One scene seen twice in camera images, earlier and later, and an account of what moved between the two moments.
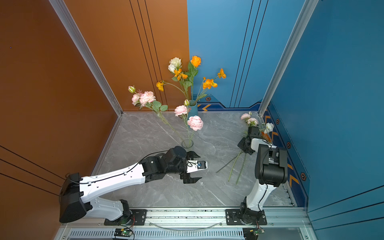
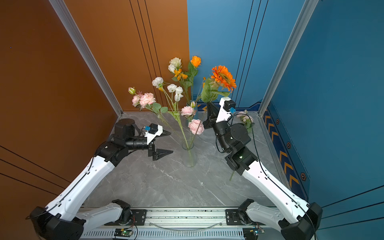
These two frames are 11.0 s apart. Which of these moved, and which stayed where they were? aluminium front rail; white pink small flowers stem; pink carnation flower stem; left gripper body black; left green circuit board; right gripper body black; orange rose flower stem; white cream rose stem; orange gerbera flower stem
Moved: orange gerbera flower stem; white pink small flowers stem; left gripper body black; right gripper body black
Stayed: left green circuit board; pink carnation flower stem; aluminium front rail; white cream rose stem; orange rose flower stem
